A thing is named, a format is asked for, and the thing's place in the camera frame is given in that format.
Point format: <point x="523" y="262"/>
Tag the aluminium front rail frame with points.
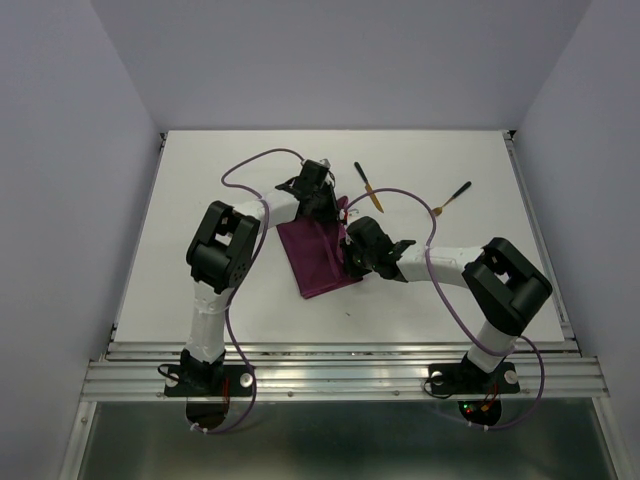
<point x="342" y="372"/>

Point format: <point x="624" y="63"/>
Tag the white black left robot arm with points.
<point x="221" y="255"/>

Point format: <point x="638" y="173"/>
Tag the purple cloth napkin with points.
<point x="315" y="255"/>

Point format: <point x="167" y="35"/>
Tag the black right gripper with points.
<point x="349" y="268"/>

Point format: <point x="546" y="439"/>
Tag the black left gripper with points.
<point x="331" y="213"/>

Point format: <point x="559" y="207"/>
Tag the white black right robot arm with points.
<point x="507" y="287"/>

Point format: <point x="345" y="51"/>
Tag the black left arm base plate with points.
<point x="230" y="381"/>

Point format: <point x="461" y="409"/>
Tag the aluminium left side rail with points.
<point x="132" y="235"/>

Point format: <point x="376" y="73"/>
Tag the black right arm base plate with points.
<point x="450" y="379"/>

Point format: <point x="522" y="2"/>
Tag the aluminium rail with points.
<point x="132" y="235"/>
<point x="559" y="305"/>

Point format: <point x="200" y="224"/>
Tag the aluminium right side rail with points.
<point x="559" y="305"/>

